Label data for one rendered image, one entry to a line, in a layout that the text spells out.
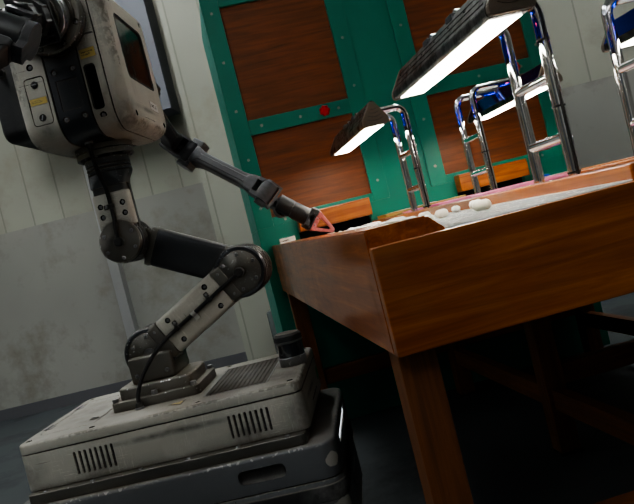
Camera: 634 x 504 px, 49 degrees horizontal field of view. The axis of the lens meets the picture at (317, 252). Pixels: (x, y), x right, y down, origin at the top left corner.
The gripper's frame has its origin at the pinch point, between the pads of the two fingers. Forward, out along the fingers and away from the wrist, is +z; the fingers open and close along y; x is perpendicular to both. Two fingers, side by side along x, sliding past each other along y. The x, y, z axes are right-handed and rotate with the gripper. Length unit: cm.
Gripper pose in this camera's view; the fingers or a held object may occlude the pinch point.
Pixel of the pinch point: (331, 229)
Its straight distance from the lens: 228.1
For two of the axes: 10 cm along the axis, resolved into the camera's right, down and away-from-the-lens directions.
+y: -1.3, 0.1, 9.9
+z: 8.9, 4.5, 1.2
